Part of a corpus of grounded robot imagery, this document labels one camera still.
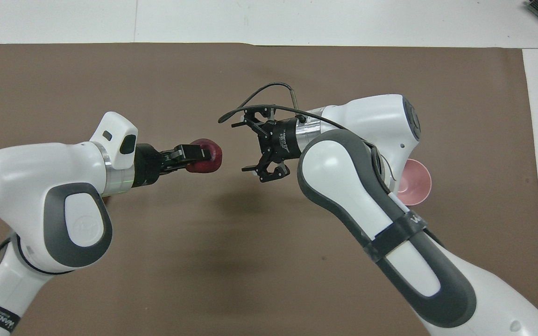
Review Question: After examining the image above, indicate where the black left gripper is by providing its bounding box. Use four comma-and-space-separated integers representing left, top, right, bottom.
134, 143, 212, 188

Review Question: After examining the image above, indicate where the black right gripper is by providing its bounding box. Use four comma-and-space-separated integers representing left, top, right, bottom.
232, 107, 304, 182

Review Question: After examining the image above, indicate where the dark red apple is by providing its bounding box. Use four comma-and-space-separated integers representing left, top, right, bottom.
186, 139, 223, 175

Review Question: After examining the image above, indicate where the pink bowl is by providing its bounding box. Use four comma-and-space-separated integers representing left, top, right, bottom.
396, 159, 432, 205

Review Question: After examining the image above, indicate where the brown table mat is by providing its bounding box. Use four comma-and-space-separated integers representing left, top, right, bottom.
0, 43, 538, 336

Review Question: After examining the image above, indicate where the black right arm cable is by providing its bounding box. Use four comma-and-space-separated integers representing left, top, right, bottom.
218, 83, 398, 194

